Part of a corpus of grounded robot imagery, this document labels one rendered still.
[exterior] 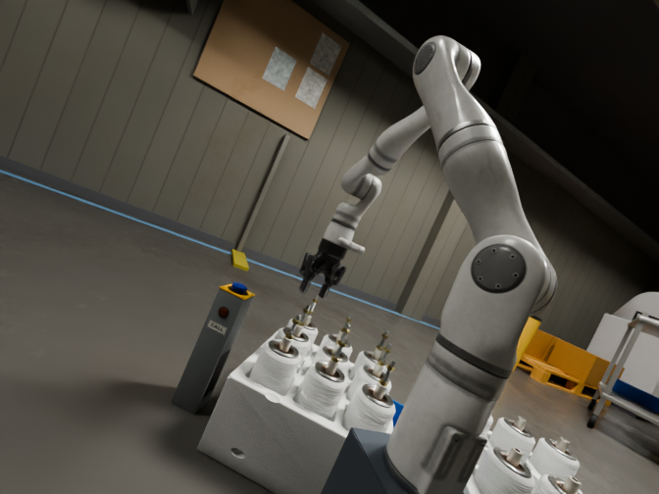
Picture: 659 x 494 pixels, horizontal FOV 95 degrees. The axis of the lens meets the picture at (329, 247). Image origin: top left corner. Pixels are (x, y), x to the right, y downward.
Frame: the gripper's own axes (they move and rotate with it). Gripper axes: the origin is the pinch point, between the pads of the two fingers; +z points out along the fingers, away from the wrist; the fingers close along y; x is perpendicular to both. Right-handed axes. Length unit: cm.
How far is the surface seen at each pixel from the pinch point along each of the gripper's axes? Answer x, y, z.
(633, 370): 43, -486, -13
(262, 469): 19.1, 9.5, 34.5
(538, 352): -32, -405, 15
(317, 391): 19.7, 4.6, 15.9
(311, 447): 24.4, 4.5, 25.3
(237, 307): -2.6, 17.8, 9.3
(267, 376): 11.5, 12.2, 18.2
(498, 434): 40, -50, 16
